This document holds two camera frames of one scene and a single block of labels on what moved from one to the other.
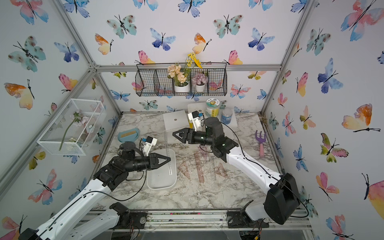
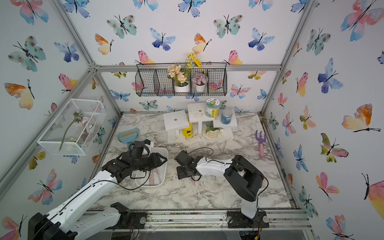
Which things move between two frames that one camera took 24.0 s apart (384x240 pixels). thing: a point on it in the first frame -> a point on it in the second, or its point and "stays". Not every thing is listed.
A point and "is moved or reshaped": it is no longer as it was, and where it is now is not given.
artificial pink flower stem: (78, 118) stays
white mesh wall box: (74, 130) stays
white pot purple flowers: (199, 80) stays
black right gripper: (187, 137) -> (179, 174)
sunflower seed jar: (212, 107) stays
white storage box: (165, 176) is moved or reshaped
